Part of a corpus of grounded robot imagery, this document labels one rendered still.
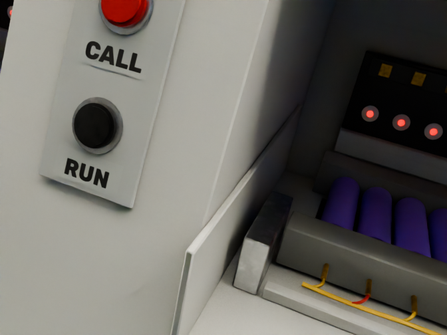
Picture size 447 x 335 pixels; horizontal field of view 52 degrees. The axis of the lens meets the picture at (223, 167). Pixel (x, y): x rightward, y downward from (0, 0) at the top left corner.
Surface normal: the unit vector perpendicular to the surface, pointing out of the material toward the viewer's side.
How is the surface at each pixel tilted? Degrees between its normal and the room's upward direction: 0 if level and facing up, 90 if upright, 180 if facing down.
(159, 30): 90
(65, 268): 90
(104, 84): 90
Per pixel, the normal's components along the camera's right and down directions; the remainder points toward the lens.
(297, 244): -0.33, 0.37
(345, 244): 0.18, -0.88
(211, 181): -0.27, 0.10
